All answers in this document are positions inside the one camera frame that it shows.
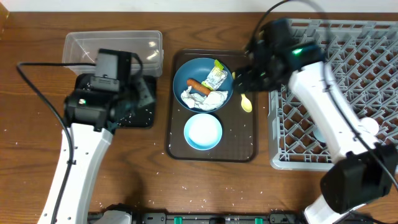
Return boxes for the yellow plastic spoon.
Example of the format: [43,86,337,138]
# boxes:
[232,72,252,113]

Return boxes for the light blue bowl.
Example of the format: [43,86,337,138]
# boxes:
[183,113,223,151]

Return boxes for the light blue plastic cup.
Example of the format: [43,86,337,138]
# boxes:
[313,128,326,143]

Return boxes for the pink plastic cup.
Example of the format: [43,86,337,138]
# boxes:
[361,117,379,136]

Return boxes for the white rice pile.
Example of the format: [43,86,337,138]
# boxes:
[119,103,155,126]

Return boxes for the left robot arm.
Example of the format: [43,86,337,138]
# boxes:
[39,76,149,223]

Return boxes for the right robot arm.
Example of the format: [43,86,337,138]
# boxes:
[233,19,397,223]

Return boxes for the grey dishwasher rack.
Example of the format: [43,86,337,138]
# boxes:
[267,20,397,171]

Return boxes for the black rectangular tray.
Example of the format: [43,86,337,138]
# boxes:
[74,73,157,129]

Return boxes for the silver green snack wrapper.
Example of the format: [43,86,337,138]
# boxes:
[201,60,228,91]

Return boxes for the crumpled white tissue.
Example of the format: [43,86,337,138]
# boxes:
[180,87,229,111]

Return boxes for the orange carrot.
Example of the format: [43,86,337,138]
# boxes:
[187,78,211,95]

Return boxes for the dark blue plate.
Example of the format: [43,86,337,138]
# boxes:
[172,58,233,113]

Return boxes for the clear plastic bin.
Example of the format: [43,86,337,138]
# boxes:
[62,30,164,77]

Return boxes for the brown serving tray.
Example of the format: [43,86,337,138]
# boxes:
[166,49,258,162]

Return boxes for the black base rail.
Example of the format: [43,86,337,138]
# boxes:
[127,213,304,224]

